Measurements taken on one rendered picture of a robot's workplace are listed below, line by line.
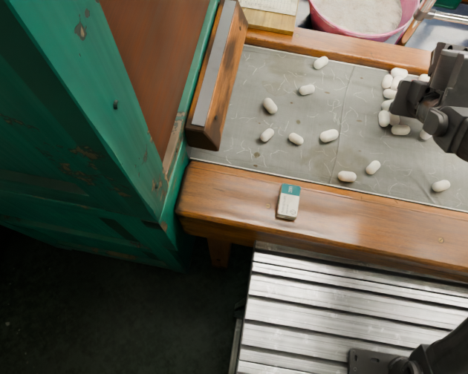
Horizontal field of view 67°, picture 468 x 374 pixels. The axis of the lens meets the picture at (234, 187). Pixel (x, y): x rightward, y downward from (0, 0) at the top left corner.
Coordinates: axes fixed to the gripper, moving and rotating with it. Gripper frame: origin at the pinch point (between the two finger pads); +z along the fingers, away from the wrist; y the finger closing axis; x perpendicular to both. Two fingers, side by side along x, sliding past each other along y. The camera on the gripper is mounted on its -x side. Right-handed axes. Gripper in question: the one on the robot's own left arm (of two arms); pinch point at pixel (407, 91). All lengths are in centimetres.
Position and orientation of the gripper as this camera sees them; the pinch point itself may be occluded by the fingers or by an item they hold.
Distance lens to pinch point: 85.7
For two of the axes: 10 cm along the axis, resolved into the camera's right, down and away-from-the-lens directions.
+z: 1.2, -4.5, 8.8
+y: -9.8, -1.9, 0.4
